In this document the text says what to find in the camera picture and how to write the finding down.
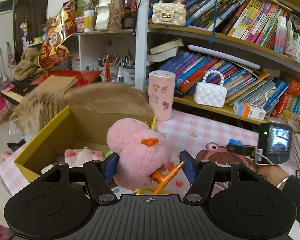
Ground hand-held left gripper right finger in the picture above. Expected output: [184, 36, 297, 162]
[179, 151, 259, 203]

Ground cups of pens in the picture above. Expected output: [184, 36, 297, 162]
[97, 52, 136, 85]

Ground pink plush with orange beak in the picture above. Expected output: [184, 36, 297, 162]
[106, 119, 185, 195]

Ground row of slanted colourful books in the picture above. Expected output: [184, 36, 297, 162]
[145, 50, 290, 110]

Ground black electric keyboard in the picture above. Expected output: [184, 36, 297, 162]
[0, 80, 38, 105]

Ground red boxed book set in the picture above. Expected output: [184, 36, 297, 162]
[271, 79, 300, 120]

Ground white jar yellow label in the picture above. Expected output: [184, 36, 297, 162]
[84, 10, 95, 32]

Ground pink printed table mat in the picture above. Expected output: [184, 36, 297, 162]
[0, 110, 300, 195]

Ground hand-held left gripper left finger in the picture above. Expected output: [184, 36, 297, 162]
[39, 152, 120, 203]

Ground row of upright colourful books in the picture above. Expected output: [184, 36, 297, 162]
[150, 0, 290, 48]

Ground silver bracelet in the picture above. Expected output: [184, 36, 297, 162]
[276, 176, 290, 189]

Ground orange fluffy cat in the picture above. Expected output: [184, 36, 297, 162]
[9, 82, 154, 143]

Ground stacked cream-paged thick books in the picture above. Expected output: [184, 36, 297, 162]
[146, 38, 185, 63]

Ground red tassel charm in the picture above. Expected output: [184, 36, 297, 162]
[104, 60, 112, 82]

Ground brown fleece blanket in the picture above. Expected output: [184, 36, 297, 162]
[14, 47, 44, 80]

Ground small white shelf unit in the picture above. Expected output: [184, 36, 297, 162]
[70, 29, 140, 85]

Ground large pink plush toy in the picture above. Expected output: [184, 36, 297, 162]
[64, 148, 106, 167]

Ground red gold paper decoration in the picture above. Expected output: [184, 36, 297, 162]
[37, 1, 77, 72]

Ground pink bag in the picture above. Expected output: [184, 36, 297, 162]
[0, 90, 9, 118]

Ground white paper roll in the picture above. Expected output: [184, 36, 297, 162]
[188, 44, 261, 70]

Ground wooden white bookshelf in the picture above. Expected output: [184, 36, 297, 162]
[135, 0, 300, 130]

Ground orange white medicine box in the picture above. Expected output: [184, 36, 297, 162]
[233, 101, 267, 119]

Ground cream quilted pearl-handle purse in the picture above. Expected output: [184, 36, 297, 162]
[151, 0, 187, 27]

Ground brown cardboard sheet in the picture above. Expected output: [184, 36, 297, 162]
[35, 75, 77, 97]

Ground white quilted pearl-handle purse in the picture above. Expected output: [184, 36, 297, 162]
[194, 70, 227, 108]

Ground pink cylinder container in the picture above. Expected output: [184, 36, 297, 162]
[148, 70, 176, 122]

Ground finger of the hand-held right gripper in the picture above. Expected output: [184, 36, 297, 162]
[225, 139, 256, 156]

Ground pastel striped bottle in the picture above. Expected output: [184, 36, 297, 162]
[274, 16, 288, 54]

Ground yellow cardboard box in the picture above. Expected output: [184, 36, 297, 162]
[14, 105, 157, 195]

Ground person's right hand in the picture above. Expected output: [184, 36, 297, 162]
[257, 164, 289, 188]

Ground pink pen organiser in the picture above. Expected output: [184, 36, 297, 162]
[284, 20, 300, 57]

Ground pink jar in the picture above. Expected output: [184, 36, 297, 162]
[75, 16, 86, 33]

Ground black wall panel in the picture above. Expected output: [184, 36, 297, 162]
[12, 0, 50, 53]

